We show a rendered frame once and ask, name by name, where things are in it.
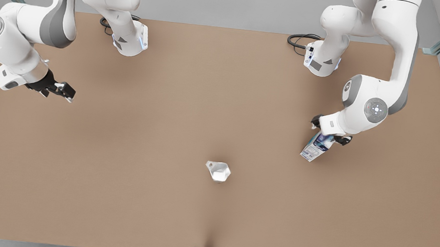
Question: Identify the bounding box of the printed white blue carton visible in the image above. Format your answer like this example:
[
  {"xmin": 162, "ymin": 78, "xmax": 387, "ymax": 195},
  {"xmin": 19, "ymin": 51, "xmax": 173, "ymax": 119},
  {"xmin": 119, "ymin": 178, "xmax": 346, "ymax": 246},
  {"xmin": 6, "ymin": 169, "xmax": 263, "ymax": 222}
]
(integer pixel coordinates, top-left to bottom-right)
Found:
[{"xmin": 299, "ymin": 128, "xmax": 337, "ymax": 165}]

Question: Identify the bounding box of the small white cup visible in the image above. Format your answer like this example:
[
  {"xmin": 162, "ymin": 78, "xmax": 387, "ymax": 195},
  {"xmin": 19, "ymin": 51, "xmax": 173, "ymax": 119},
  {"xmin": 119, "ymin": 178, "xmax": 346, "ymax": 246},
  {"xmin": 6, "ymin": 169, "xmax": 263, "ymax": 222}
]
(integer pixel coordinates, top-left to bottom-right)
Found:
[{"xmin": 203, "ymin": 160, "xmax": 233, "ymax": 184}]

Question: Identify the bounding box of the black cable loop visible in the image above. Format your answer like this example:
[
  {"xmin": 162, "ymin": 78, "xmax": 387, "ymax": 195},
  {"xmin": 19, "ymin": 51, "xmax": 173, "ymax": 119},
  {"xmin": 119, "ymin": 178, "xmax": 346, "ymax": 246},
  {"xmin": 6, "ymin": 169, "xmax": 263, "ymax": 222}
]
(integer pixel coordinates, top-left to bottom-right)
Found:
[
  {"xmin": 98, "ymin": 11, "xmax": 142, "ymax": 40},
  {"xmin": 286, "ymin": 31, "xmax": 324, "ymax": 58}
]

